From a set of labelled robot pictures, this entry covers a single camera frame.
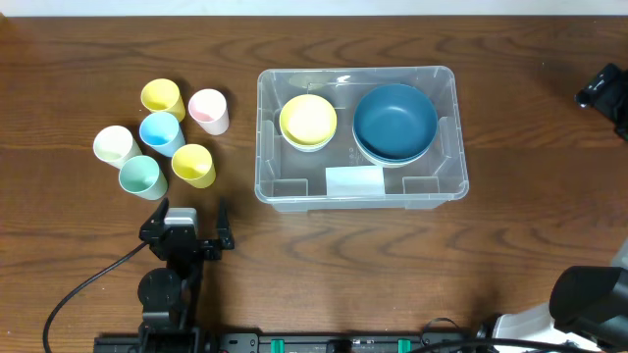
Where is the white small bowl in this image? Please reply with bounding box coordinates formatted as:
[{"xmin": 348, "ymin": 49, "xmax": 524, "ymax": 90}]
[{"xmin": 283, "ymin": 134, "xmax": 334, "ymax": 153}]

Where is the pink cup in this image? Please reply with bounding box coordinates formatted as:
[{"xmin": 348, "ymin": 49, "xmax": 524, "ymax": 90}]
[{"xmin": 188, "ymin": 88, "xmax": 230, "ymax": 135}]

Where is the yellow cup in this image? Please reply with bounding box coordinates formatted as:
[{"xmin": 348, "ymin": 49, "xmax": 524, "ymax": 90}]
[
  {"xmin": 171, "ymin": 144, "xmax": 216, "ymax": 188},
  {"xmin": 140, "ymin": 78, "xmax": 185, "ymax": 122}
]

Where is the white label on container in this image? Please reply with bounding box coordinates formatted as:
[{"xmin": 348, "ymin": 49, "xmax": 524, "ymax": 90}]
[{"xmin": 326, "ymin": 166, "xmax": 385, "ymax": 197}]

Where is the cream white cup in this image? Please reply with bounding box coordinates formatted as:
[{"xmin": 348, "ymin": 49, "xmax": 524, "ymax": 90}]
[{"xmin": 92, "ymin": 126, "xmax": 142, "ymax": 169}]

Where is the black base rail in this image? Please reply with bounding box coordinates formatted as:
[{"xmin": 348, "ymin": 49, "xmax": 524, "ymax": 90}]
[{"xmin": 92, "ymin": 331, "xmax": 586, "ymax": 353}]

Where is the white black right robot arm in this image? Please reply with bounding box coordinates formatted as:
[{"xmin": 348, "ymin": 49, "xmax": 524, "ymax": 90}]
[{"xmin": 478, "ymin": 64, "xmax": 627, "ymax": 352}]

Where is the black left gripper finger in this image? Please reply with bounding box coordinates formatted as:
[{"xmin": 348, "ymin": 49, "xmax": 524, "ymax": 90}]
[
  {"xmin": 144, "ymin": 197, "xmax": 169, "ymax": 230},
  {"xmin": 216, "ymin": 198, "xmax": 231, "ymax": 241}
]

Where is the dark blue bowl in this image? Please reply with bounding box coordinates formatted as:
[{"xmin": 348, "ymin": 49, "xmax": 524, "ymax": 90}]
[
  {"xmin": 352, "ymin": 83, "xmax": 439, "ymax": 159},
  {"xmin": 353, "ymin": 133, "xmax": 435, "ymax": 161}
]

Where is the beige large bowl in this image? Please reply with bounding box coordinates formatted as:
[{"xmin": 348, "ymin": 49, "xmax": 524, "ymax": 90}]
[{"xmin": 354, "ymin": 136, "xmax": 427, "ymax": 169}]

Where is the light blue cup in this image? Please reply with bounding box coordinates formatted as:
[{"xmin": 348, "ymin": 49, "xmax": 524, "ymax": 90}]
[{"xmin": 139, "ymin": 112, "xmax": 185, "ymax": 157}]

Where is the clear plastic storage container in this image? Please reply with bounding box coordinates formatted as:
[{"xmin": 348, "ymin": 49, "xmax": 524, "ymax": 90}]
[{"xmin": 254, "ymin": 66, "xmax": 470, "ymax": 212}]

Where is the mint green cup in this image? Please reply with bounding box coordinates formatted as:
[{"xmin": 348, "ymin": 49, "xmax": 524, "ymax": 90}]
[{"xmin": 119, "ymin": 155, "xmax": 168, "ymax": 201}]

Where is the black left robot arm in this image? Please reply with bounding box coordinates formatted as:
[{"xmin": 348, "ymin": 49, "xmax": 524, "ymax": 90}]
[{"xmin": 137, "ymin": 199, "xmax": 235, "ymax": 337}]

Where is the yellow small bowl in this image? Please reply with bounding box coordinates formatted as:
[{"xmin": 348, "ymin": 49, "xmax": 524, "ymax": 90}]
[{"xmin": 279, "ymin": 94, "xmax": 338, "ymax": 148}]

